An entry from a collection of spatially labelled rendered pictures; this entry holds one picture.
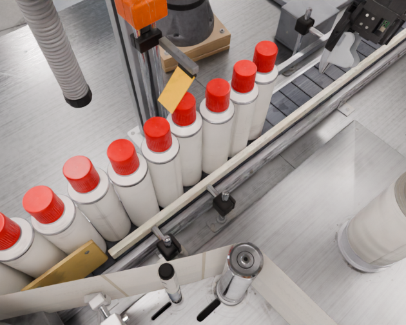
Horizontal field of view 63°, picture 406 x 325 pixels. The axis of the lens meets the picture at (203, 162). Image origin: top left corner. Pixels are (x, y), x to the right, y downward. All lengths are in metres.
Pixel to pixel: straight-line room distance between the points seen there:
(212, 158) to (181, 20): 0.36
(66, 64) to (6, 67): 0.55
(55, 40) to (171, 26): 0.46
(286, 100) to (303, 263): 0.34
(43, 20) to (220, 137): 0.27
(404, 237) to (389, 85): 0.52
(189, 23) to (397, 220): 0.58
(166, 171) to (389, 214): 0.28
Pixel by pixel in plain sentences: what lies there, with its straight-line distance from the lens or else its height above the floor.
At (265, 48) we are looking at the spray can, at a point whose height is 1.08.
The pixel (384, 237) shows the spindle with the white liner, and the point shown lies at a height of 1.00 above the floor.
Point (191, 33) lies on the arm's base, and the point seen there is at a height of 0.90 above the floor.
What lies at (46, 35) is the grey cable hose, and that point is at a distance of 0.39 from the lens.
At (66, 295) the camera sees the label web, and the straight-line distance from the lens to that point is 0.44.
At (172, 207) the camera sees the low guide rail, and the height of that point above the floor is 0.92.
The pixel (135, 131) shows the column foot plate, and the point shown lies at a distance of 0.73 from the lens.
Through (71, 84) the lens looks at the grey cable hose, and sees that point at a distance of 0.43.
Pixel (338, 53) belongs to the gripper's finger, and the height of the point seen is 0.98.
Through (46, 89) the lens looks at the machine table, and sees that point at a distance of 0.86.
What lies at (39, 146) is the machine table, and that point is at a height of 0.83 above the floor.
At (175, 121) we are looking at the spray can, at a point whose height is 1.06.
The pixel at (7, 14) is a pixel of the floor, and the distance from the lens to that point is 2.71.
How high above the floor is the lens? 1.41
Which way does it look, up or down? 60 degrees down
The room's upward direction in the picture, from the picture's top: 1 degrees clockwise
